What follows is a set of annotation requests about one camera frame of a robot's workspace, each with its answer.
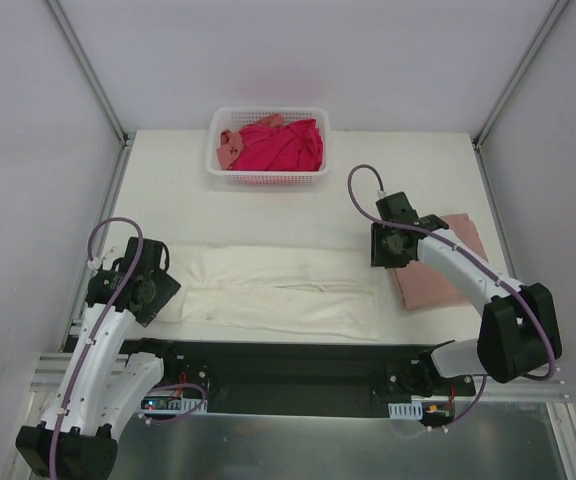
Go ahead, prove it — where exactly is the white cable duct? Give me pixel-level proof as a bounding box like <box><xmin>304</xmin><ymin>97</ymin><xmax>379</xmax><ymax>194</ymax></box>
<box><xmin>388</xmin><ymin>400</ymin><xmax>423</xmax><ymax>421</ymax></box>
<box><xmin>137</xmin><ymin>392</ymin><xmax>208</xmax><ymax>417</ymax></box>

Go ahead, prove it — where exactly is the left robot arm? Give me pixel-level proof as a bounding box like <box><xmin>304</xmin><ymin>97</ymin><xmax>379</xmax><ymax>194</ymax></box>
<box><xmin>15</xmin><ymin>237</ymin><xmax>180</xmax><ymax>479</ymax></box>

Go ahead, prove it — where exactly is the folded pink t shirt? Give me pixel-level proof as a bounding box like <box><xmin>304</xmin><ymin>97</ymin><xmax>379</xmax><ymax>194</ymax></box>
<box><xmin>388</xmin><ymin>213</ymin><xmax>488</xmax><ymax>311</ymax></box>

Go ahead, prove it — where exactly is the left white cable duct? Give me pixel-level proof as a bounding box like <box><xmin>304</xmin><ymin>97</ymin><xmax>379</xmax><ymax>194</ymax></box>
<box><xmin>137</xmin><ymin>392</ymin><xmax>208</xmax><ymax>417</ymax></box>

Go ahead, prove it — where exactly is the red t shirt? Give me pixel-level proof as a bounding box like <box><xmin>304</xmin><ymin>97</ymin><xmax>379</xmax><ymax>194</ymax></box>
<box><xmin>229</xmin><ymin>119</ymin><xmax>324</xmax><ymax>172</ymax></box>

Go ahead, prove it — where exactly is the right aluminium frame post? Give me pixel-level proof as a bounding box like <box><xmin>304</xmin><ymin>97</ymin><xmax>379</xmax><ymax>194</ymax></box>
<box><xmin>472</xmin><ymin>0</ymin><xmax>573</xmax><ymax>152</ymax></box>

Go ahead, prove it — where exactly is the salmon t shirt in basket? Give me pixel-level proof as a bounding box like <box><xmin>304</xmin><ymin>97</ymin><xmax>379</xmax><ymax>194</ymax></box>
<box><xmin>216</xmin><ymin>114</ymin><xmax>284</xmax><ymax>170</ymax></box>

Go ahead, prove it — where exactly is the cream white t shirt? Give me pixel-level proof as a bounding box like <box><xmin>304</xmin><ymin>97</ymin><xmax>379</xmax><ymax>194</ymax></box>
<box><xmin>155</xmin><ymin>244</ymin><xmax>379</xmax><ymax>341</ymax></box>

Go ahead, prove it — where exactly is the white plastic laundry basket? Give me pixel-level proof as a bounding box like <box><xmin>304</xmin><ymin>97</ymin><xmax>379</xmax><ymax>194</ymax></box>
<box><xmin>205</xmin><ymin>106</ymin><xmax>331</xmax><ymax>186</ymax></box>

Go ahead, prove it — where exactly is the aluminium frame post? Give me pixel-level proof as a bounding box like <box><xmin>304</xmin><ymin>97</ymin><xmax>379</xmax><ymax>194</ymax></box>
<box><xmin>472</xmin><ymin>0</ymin><xmax>573</xmax><ymax>152</ymax></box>
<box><xmin>43</xmin><ymin>0</ymin><xmax>130</xmax><ymax>146</ymax></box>

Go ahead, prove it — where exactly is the aluminium rail front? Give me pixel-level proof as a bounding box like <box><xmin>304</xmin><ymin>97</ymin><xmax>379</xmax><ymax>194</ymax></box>
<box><xmin>29</xmin><ymin>352</ymin><xmax>574</xmax><ymax>403</ymax></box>

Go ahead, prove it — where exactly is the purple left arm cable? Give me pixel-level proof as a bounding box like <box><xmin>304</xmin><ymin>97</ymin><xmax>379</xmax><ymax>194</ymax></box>
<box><xmin>47</xmin><ymin>216</ymin><xmax>209</xmax><ymax>479</ymax></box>

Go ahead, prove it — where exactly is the right white cable duct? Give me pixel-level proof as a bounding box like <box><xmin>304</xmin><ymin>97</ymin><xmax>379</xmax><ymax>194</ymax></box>
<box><xmin>388</xmin><ymin>400</ymin><xmax>423</xmax><ymax>421</ymax></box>

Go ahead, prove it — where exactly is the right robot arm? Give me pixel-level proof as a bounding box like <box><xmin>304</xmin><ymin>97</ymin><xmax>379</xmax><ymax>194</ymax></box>
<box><xmin>371</xmin><ymin>192</ymin><xmax>562</xmax><ymax>395</ymax></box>

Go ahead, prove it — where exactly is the left aluminium frame post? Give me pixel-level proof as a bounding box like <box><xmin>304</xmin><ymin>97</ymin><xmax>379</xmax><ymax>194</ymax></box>
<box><xmin>43</xmin><ymin>0</ymin><xmax>130</xmax><ymax>146</ymax></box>

